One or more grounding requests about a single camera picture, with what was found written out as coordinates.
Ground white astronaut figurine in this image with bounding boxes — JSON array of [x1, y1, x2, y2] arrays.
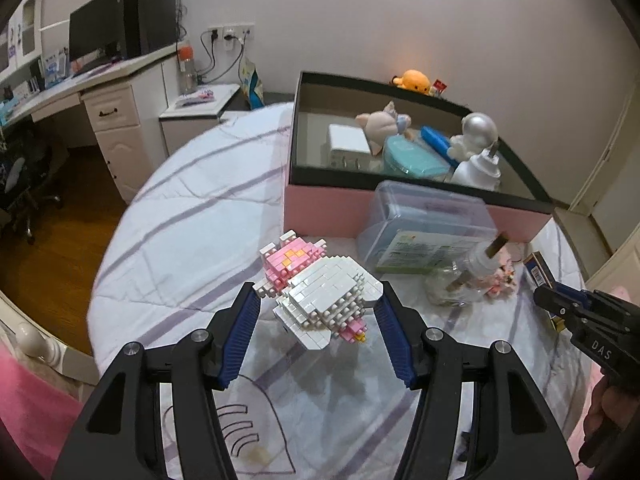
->
[[447, 112, 501, 161]]

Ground black keyboard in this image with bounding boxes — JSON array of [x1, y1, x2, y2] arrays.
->
[[75, 57, 123, 76]]

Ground white bottle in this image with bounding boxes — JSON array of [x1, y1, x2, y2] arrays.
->
[[450, 147, 502, 191]]

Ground black power cable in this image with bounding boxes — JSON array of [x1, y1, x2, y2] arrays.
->
[[199, 30, 221, 86]]

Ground clear plastic box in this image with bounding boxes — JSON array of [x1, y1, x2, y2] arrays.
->
[[356, 180, 499, 276]]

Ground blue and white carton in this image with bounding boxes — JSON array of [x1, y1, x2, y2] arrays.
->
[[42, 47, 68, 88]]

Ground white bed frame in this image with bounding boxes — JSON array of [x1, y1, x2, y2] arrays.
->
[[0, 290, 101, 401]]

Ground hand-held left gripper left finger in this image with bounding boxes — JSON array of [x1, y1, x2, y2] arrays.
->
[[50, 281, 261, 480]]

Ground person's right hand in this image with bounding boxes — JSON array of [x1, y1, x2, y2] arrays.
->
[[580, 367, 640, 468]]

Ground small blue box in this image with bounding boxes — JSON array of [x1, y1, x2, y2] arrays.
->
[[522, 251, 563, 333]]

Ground pink and white brick toy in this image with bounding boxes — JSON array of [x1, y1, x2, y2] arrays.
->
[[252, 230, 385, 352]]

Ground orange-capped bottle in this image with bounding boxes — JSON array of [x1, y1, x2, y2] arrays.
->
[[177, 40, 199, 95]]

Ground small white box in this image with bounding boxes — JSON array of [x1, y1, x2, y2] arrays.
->
[[327, 124, 374, 170]]

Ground pink and black storage box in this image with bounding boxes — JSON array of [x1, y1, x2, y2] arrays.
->
[[283, 71, 555, 246]]

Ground white glass-door cabinet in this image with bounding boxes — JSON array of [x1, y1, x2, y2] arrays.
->
[[6, 0, 44, 70]]

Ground black low cabinet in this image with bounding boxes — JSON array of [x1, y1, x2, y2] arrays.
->
[[262, 91, 297, 109]]

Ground blue and white bag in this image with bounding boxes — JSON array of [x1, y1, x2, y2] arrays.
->
[[240, 57, 266, 109]]

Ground black computer tower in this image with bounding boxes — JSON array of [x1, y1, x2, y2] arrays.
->
[[122, 0, 179, 59]]

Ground papers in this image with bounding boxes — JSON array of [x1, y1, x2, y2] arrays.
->
[[176, 87, 217, 107]]

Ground black computer monitor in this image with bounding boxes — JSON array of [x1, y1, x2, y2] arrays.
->
[[68, 0, 126, 63]]

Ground teal case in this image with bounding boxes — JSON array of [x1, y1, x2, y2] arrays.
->
[[382, 137, 451, 179]]

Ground pink flower ornament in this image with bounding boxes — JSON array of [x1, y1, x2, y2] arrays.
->
[[482, 255, 521, 301]]

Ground white nightstand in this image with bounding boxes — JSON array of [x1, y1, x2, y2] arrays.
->
[[159, 82, 242, 161]]

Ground orange octopus plush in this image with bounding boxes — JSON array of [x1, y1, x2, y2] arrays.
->
[[391, 69, 432, 95]]

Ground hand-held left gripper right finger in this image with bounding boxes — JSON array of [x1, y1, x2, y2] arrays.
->
[[372, 282, 581, 480]]

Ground striped white quilt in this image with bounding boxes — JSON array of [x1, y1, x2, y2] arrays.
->
[[87, 101, 591, 480]]

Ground wall power outlet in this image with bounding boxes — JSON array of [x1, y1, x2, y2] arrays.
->
[[207, 21, 256, 41]]

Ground pink blanket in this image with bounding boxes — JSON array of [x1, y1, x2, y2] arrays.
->
[[0, 345, 87, 480]]

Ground white desk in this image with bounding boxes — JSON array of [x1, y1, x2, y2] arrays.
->
[[0, 42, 187, 206]]

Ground pink pig figurine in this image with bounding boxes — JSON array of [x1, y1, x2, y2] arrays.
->
[[355, 101, 414, 156]]

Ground black office chair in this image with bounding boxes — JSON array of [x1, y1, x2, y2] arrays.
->
[[0, 125, 64, 246]]

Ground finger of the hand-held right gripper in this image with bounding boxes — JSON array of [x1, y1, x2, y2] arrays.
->
[[532, 285, 578, 332], [551, 281, 595, 308]]

